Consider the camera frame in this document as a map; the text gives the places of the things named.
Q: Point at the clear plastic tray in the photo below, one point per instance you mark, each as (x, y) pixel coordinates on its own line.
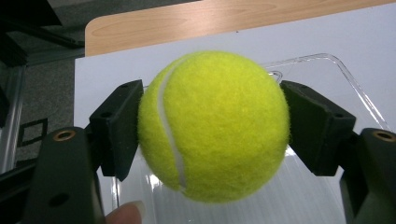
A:
(295, 193)

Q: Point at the wooden table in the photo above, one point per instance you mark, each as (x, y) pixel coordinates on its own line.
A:
(186, 25)

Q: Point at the aluminium floor rail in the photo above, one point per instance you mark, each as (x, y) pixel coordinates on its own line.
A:
(11, 118)

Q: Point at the black curtain stand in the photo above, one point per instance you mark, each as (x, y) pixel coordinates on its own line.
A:
(25, 21)

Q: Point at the yellow tennis ball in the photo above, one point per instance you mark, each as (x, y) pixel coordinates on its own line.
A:
(214, 127)

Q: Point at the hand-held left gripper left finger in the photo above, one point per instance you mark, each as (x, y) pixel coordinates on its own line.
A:
(115, 130)

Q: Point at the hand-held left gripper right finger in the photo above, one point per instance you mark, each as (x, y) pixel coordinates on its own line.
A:
(317, 127)

